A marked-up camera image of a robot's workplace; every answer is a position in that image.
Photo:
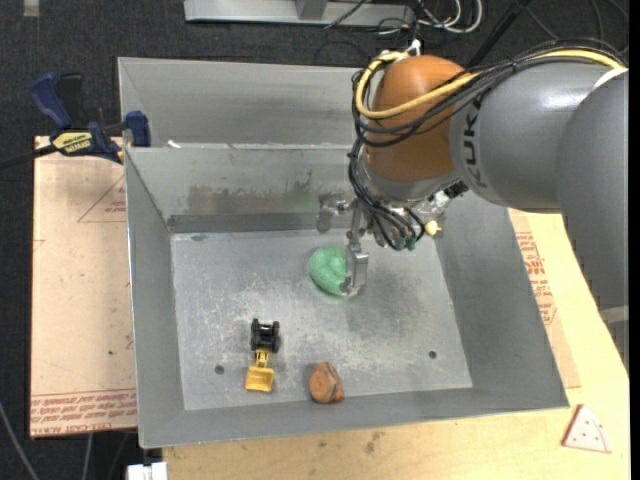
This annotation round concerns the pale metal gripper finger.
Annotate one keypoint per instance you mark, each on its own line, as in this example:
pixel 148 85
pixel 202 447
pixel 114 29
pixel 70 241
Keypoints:
pixel 326 218
pixel 358 270

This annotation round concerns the green sponge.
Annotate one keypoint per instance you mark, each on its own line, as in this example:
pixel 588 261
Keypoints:
pixel 325 268

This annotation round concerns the grey metal bin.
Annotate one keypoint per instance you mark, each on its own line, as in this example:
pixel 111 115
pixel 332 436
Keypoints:
pixel 280 293

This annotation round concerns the orange-brown round lump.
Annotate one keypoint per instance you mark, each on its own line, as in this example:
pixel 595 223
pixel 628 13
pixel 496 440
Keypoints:
pixel 325 383

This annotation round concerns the yellow and black toy digger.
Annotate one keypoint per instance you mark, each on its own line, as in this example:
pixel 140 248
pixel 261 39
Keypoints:
pixel 260 375

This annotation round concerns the brown cardboard board, red print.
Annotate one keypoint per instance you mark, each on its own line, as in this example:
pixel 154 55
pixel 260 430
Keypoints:
pixel 75 268

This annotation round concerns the pink triangular sanding pad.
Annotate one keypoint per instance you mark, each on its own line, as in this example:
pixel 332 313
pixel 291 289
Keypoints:
pixel 586 432

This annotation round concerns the black cylinder on white bracket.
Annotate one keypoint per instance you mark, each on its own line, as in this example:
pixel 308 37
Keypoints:
pixel 434 226

